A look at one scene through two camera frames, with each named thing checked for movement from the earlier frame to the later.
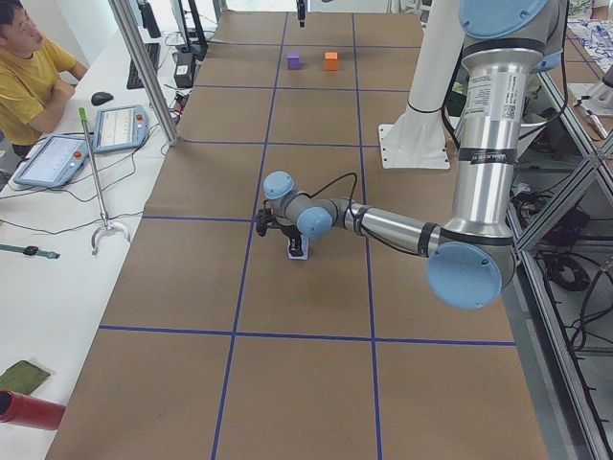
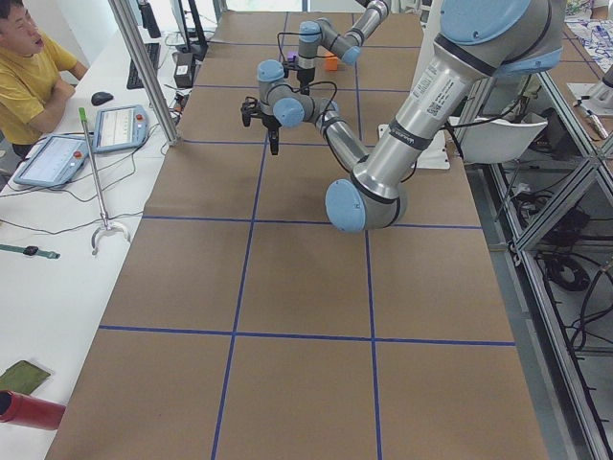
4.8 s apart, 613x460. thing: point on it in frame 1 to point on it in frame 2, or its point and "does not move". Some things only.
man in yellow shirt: [36, 78] does not move
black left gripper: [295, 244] to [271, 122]
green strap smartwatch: [31, 250] does not move
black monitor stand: [200, 45] does not move
